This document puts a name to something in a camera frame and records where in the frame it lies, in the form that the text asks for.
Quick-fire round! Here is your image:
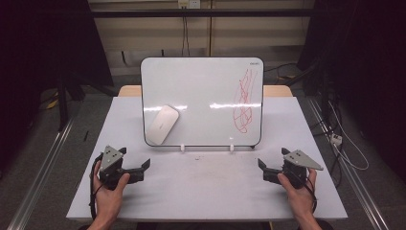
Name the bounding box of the black horizontal bar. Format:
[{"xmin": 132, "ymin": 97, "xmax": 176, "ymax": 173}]
[{"xmin": 90, "ymin": 8, "xmax": 316, "ymax": 19}]

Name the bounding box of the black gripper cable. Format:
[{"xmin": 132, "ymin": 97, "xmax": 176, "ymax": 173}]
[
  {"xmin": 285, "ymin": 171, "xmax": 318, "ymax": 215},
  {"xmin": 88, "ymin": 152, "xmax": 105, "ymax": 221}
]

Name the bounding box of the white power strip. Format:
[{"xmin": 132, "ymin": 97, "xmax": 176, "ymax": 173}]
[{"xmin": 329, "ymin": 132, "xmax": 344, "ymax": 147}]

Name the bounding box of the person's left hand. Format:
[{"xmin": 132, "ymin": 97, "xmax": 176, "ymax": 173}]
[{"xmin": 92, "ymin": 160, "xmax": 131, "ymax": 221}]

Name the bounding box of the black metal stand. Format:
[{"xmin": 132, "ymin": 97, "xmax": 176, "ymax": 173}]
[{"xmin": 55, "ymin": 71, "xmax": 119, "ymax": 132}]

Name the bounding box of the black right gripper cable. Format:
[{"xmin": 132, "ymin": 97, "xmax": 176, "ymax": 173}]
[{"xmin": 285, "ymin": 171, "xmax": 318, "ymax": 215}]

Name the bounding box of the white whiteboard eraser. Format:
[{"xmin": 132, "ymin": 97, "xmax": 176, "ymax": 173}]
[{"xmin": 146, "ymin": 104, "xmax": 180, "ymax": 146}]

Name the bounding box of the white whiteboard with red scribble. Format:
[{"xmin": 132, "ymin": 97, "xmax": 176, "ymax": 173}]
[{"xmin": 140, "ymin": 57, "xmax": 265, "ymax": 149}]

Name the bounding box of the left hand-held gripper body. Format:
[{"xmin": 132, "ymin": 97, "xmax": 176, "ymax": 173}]
[{"xmin": 98, "ymin": 145, "xmax": 146, "ymax": 192}]

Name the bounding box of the black hanging cable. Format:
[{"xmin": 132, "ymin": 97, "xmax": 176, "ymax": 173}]
[{"xmin": 181, "ymin": 15, "xmax": 192, "ymax": 58}]

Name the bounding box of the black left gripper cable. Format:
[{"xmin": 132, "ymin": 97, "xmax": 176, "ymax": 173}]
[{"xmin": 88, "ymin": 152, "xmax": 105, "ymax": 221}]

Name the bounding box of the white floor cable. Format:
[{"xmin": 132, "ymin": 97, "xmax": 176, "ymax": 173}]
[{"xmin": 327, "ymin": 101, "xmax": 371, "ymax": 172}]

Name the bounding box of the light wooden table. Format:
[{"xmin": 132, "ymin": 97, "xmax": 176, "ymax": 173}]
[{"xmin": 117, "ymin": 84, "xmax": 294, "ymax": 98}]

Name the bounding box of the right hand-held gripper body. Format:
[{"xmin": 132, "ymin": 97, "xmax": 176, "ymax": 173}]
[{"xmin": 262, "ymin": 149, "xmax": 325, "ymax": 190}]

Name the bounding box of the person's right hand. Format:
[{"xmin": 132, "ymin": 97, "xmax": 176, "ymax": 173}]
[{"xmin": 277, "ymin": 168, "xmax": 318, "ymax": 219}]

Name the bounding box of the white wall socket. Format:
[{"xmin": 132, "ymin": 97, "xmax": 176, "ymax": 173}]
[{"xmin": 177, "ymin": 0, "xmax": 202, "ymax": 10}]

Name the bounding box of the metal floor rail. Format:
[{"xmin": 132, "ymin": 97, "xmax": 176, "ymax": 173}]
[
  {"xmin": 305, "ymin": 96, "xmax": 390, "ymax": 230},
  {"xmin": 7, "ymin": 117, "xmax": 77, "ymax": 230}
]

